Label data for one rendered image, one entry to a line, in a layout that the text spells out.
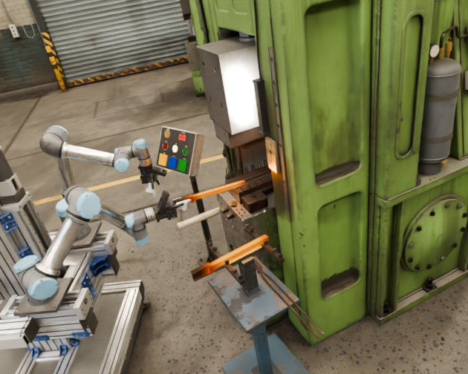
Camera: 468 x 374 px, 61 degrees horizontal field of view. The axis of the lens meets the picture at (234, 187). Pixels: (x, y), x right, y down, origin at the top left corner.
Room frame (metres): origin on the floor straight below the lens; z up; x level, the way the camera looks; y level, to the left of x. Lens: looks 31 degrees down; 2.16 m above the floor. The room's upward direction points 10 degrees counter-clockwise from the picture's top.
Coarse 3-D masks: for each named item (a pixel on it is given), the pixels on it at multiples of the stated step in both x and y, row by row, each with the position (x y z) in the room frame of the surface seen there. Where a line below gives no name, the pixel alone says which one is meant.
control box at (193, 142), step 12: (180, 132) 2.45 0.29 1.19; (192, 132) 2.38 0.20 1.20; (168, 144) 2.48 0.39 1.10; (180, 144) 2.41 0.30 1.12; (192, 144) 2.33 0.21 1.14; (168, 156) 2.44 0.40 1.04; (180, 156) 2.37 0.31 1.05; (192, 156) 2.30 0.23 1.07; (168, 168) 2.40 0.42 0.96; (192, 168) 2.28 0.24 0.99
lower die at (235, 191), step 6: (258, 168) 2.14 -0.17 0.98; (264, 168) 2.11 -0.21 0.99; (246, 174) 2.10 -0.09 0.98; (252, 174) 2.07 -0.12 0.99; (258, 174) 2.04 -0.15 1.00; (270, 174) 2.01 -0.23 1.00; (228, 180) 2.06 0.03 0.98; (234, 180) 2.03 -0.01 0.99; (258, 180) 1.98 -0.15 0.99; (264, 180) 1.97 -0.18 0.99; (240, 186) 1.94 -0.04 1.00; (246, 186) 1.94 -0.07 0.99; (252, 186) 1.93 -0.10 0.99; (258, 186) 1.93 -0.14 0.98; (234, 192) 1.95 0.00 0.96; (240, 192) 1.89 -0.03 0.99; (246, 192) 1.90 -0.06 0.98; (252, 192) 1.91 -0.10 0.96
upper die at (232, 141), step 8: (216, 128) 2.04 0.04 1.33; (256, 128) 1.94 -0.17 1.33; (216, 136) 2.06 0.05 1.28; (224, 136) 1.94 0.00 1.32; (232, 136) 1.89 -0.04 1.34; (240, 136) 1.91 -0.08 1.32; (248, 136) 1.92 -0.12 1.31; (256, 136) 1.94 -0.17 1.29; (264, 136) 1.95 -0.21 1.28; (232, 144) 1.89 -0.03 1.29; (240, 144) 1.90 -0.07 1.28
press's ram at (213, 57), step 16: (208, 48) 2.01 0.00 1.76; (224, 48) 1.94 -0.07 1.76; (240, 48) 1.88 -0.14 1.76; (208, 64) 1.98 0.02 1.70; (224, 64) 1.85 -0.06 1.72; (240, 64) 1.87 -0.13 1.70; (256, 64) 1.90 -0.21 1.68; (208, 80) 2.03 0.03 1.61; (224, 80) 1.84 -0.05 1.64; (240, 80) 1.87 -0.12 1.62; (208, 96) 2.07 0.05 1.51; (224, 96) 1.84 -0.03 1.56; (240, 96) 1.86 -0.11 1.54; (224, 112) 1.88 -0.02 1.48; (240, 112) 1.86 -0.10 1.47; (256, 112) 1.89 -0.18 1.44; (224, 128) 1.92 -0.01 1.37; (240, 128) 1.85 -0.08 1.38
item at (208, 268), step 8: (256, 240) 1.46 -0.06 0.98; (240, 248) 1.42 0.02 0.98; (248, 248) 1.42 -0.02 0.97; (224, 256) 1.39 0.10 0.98; (232, 256) 1.38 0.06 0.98; (208, 264) 1.35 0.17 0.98; (216, 264) 1.34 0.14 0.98; (192, 272) 1.31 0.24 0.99; (200, 272) 1.32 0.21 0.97; (208, 272) 1.33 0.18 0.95
